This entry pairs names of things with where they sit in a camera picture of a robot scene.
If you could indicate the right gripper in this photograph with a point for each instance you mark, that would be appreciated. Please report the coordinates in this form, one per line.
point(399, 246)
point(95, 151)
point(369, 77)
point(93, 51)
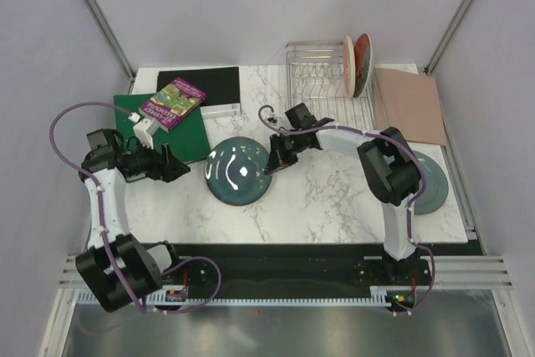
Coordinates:
point(277, 159)

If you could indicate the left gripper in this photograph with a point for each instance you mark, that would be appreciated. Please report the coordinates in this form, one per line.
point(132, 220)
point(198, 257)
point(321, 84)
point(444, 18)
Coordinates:
point(160, 169)

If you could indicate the dark blue speckled plate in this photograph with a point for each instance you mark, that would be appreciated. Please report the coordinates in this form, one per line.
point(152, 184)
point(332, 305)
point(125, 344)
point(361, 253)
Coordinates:
point(235, 171)

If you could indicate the pink and cream plate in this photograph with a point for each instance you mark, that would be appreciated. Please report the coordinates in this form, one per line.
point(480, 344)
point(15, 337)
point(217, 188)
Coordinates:
point(349, 67)

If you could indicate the red plate with teal flower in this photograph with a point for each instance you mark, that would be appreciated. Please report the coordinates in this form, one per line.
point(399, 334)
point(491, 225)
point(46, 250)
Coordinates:
point(363, 52)

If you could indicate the grey-green rimmed plate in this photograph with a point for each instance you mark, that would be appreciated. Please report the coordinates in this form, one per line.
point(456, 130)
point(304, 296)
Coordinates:
point(437, 188)

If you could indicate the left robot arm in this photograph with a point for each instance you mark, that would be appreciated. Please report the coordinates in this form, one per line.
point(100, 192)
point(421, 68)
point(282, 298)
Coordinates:
point(116, 267)

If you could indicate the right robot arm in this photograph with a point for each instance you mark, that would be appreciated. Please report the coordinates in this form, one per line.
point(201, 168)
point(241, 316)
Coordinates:
point(391, 170)

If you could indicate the green mat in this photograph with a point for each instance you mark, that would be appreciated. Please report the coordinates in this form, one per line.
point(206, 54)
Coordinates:
point(188, 140)

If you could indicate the purple children's book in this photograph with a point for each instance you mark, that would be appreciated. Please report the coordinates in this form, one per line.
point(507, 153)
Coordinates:
point(172, 104)

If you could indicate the black mat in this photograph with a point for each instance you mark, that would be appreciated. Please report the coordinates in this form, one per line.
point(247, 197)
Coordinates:
point(221, 86)

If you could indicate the pink mat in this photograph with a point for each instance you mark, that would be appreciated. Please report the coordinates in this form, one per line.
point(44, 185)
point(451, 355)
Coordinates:
point(410, 103)

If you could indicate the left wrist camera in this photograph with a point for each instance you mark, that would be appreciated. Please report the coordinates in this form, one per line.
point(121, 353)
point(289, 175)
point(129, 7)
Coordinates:
point(144, 128)

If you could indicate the metal wire dish rack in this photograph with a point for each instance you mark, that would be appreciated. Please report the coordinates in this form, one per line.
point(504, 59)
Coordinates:
point(315, 77)

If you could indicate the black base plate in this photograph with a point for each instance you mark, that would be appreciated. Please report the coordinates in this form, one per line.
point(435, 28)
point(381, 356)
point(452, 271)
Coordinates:
point(197, 269)

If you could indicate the white slotted cable duct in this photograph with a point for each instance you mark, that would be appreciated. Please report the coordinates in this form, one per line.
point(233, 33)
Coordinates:
point(375, 298)

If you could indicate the aluminium rail frame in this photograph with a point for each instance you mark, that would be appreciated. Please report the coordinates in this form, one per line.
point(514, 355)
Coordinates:
point(450, 272)

